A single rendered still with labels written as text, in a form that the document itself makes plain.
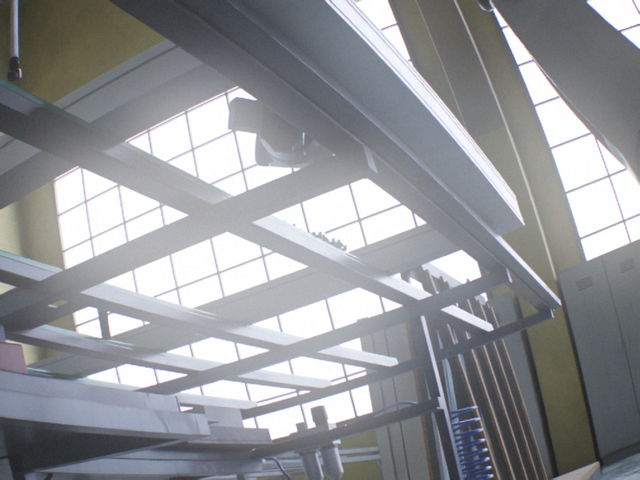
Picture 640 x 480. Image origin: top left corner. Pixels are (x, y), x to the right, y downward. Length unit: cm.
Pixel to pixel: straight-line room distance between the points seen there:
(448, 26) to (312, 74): 824
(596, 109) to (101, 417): 65
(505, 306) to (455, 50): 260
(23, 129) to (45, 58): 1153
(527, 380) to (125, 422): 717
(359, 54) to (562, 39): 25
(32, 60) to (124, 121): 1162
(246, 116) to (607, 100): 56
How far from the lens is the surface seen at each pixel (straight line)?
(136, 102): 103
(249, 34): 89
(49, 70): 1232
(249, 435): 208
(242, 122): 126
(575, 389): 814
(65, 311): 169
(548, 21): 95
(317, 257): 159
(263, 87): 98
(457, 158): 144
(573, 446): 815
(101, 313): 180
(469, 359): 540
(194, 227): 126
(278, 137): 126
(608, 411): 802
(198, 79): 101
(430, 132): 131
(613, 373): 803
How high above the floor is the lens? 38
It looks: 18 degrees up
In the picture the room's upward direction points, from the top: 15 degrees counter-clockwise
